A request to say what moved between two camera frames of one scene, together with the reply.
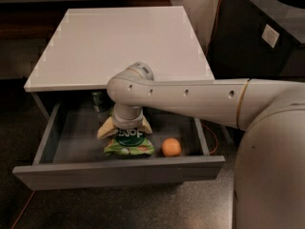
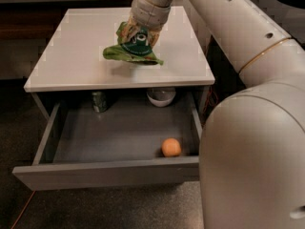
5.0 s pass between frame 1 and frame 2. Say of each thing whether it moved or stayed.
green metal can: stayed
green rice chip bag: moved
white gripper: moved
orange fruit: stayed
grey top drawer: stayed
